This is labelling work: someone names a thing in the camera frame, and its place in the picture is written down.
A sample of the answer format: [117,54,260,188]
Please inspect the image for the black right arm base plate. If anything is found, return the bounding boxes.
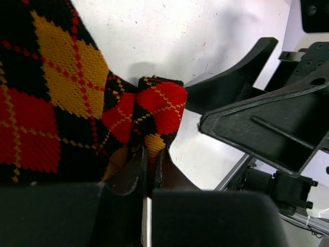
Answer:
[300,0,329,33]

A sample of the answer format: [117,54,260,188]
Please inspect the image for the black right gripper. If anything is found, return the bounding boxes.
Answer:
[186,37,328,177]

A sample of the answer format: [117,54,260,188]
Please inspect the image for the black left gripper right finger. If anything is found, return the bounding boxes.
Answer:
[151,148,287,246]

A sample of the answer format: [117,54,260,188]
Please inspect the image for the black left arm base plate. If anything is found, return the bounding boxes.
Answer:
[227,156,318,216]

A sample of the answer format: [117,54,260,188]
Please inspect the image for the black orange argyle sock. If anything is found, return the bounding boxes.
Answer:
[1,1,188,183]

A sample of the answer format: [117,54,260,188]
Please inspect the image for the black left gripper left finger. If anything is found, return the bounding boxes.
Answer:
[1,144,148,246]

